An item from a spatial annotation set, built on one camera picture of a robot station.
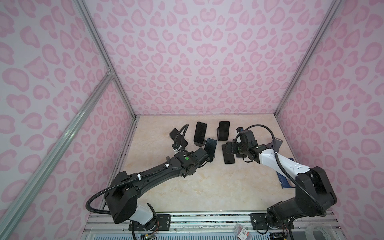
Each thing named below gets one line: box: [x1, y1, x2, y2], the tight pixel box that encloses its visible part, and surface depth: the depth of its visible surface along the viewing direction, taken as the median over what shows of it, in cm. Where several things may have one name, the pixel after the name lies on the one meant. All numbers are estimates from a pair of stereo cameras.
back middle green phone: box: [193, 121, 207, 144], surface depth 97 cm
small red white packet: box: [233, 224, 252, 240], surface depth 70 cm
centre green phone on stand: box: [204, 138, 217, 163], surface depth 94 cm
